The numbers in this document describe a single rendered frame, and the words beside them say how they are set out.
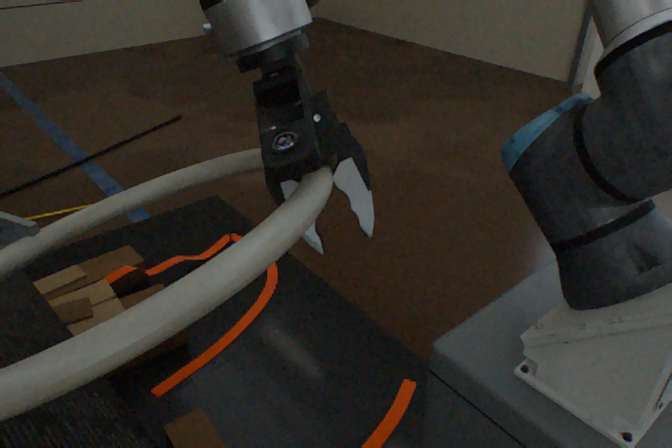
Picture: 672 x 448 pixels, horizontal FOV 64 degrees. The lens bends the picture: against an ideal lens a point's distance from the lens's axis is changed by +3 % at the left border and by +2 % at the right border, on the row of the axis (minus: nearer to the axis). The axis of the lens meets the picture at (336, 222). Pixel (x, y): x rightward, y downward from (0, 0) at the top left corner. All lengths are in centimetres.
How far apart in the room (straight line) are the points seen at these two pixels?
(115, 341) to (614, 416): 68
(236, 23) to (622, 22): 48
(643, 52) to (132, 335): 62
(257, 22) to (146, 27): 598
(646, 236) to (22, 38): 579
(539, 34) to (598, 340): 470
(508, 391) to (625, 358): 19
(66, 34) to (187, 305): 589
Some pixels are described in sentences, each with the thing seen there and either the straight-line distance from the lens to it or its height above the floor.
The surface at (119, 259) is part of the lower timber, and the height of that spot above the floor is 13.
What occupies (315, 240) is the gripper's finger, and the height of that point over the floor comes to 119.
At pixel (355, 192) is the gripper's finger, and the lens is 53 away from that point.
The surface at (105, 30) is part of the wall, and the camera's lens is 631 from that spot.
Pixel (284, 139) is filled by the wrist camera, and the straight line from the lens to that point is 44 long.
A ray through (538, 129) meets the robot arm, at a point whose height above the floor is 121.
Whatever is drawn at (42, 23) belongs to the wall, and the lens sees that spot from 615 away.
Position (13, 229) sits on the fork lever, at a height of 111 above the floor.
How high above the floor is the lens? 150
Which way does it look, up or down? 33 degrees down
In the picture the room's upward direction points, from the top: straight up
